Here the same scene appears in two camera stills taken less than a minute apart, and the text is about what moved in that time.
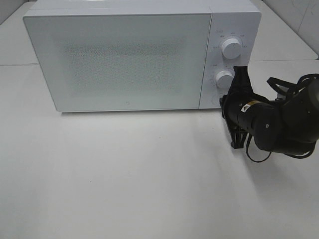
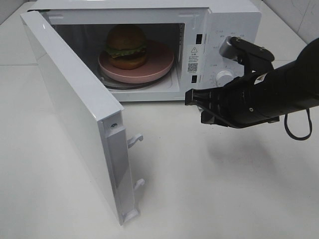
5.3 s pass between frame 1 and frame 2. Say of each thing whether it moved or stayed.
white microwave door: moved
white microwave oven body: stayed
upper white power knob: stayed
